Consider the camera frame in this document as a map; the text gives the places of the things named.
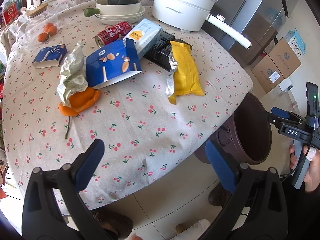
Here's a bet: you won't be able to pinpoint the orange peel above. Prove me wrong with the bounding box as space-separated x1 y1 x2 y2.
58 87 101 116

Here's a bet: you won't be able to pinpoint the silver wrapper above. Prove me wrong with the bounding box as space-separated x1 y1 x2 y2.
57 40 88 107

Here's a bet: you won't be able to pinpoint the yellow snack bag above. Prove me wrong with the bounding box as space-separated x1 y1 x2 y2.
165 41 204 105

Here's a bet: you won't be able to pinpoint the small blue snack box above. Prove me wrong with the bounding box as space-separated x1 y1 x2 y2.
32 44 67 69

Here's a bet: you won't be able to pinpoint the black plastic tray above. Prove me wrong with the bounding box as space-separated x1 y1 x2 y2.
144 31 192 72

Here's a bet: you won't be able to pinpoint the red drink can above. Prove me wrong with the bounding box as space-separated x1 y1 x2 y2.
94 21 132 48

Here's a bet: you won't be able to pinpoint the light blue milk carton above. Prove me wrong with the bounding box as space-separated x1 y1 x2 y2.
123 18 163 59

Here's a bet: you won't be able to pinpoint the dark brown trash bin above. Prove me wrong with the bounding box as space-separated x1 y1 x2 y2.
208 93 272 165

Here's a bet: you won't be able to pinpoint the person's right hand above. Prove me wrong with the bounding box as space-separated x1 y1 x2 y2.
288 143 320 194

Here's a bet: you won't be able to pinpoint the cardboard box lower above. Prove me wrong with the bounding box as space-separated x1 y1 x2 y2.
252 55 284 93

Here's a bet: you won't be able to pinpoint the cardboard box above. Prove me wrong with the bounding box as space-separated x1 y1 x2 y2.
252 55 284 93
268 38 301 79

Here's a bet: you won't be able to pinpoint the cardboard box upper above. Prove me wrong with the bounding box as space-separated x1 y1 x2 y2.
268 38 301 79

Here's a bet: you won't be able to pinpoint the light blue carton box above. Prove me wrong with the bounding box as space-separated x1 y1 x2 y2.
285 29 306 59

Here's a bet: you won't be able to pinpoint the grey refrigerator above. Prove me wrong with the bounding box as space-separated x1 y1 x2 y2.
202 0 289 64

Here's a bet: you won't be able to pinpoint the cherry print tablecloth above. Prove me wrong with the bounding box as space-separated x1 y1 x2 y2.
0 0 254 217

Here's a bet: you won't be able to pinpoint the orange tangerine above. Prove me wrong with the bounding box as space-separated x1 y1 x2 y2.
44 22 54 31
37 32 49 43
47 25 58 36

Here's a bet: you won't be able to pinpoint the white electric cooking pot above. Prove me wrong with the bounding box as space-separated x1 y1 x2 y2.
152 0 252 49

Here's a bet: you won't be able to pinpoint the stacked white plates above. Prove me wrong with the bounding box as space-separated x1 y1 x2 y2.
95 5 145 25

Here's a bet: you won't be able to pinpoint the glass jar wooden lid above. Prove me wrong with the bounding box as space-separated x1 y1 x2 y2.
16 3 60 47

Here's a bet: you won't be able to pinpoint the red label jar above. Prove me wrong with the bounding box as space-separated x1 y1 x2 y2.
1 1 18 25

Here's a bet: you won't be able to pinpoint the white bowl green handle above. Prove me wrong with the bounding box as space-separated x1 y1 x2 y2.
84 0 141 17

